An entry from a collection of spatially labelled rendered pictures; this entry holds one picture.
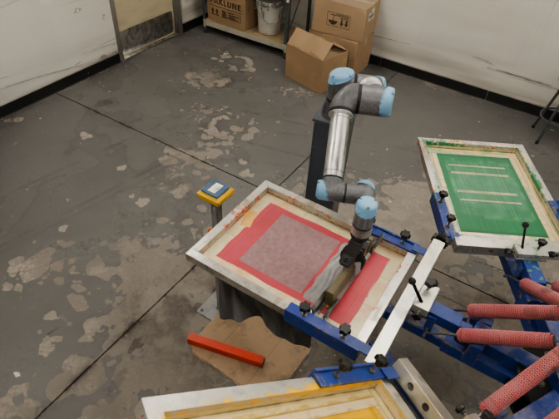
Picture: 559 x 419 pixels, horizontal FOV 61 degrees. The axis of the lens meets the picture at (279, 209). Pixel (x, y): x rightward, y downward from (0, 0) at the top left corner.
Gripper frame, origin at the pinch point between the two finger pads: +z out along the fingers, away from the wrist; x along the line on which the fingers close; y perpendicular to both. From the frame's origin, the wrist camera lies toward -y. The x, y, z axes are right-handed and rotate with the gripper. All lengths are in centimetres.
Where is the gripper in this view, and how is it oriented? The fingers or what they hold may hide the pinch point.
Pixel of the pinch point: (349, 271)
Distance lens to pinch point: 192.0
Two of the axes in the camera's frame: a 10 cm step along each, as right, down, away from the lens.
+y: 5.4, -5.5, 6.4
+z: -0.5, 7.3, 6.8
